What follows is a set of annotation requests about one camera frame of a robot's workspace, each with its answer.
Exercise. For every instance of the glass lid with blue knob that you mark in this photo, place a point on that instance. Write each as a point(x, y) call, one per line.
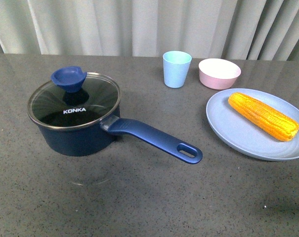
point(73, 99)

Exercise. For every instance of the yellow corn cob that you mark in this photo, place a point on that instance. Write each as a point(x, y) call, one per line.
point(270, 120)

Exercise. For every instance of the light blue plastic cup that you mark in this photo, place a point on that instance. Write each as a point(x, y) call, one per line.
point(176, 65)

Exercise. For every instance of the pink plastic bowl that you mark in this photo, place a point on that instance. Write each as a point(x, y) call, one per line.
point(218, 74)

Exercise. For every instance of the light blue plastic plate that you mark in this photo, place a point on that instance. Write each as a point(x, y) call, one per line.
point(245, 137)

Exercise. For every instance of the white pleated curtain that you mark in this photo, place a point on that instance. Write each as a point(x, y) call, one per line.
point(229, 29)

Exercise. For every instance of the blue saucepan with handle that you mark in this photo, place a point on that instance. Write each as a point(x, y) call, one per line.
point(91, 139)

